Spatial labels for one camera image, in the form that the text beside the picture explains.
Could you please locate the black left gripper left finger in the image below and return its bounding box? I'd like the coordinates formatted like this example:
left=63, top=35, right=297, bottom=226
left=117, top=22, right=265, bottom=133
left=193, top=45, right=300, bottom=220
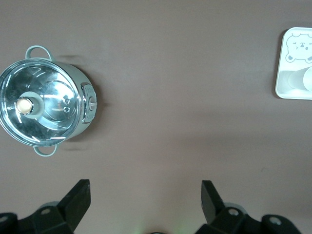
left=18, top=179, right=92, bottom=234

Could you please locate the glass pot lid with knob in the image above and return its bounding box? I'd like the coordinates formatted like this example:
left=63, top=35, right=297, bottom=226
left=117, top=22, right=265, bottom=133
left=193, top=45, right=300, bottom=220
left=0, top=58, right=82, bottom=148

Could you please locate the white tray with bear print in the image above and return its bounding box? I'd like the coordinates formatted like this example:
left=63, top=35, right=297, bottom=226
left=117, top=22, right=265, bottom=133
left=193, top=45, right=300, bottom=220
left=274, top=27, right=312, bottom=100

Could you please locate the grey-green electric cooking pot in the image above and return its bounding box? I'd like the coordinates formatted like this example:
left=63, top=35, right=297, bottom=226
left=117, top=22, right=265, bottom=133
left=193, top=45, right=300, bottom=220
left=0, top=45, right=96, bottom=158

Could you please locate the white plastic cup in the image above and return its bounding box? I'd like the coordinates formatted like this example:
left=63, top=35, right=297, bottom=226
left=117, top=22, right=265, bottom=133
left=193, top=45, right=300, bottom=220
left=287, top=66, right=312, bottom=92

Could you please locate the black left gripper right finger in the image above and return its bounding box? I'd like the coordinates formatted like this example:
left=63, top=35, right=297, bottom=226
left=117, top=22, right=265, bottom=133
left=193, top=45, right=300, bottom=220
left=197, top=180, right=263, bottom=234

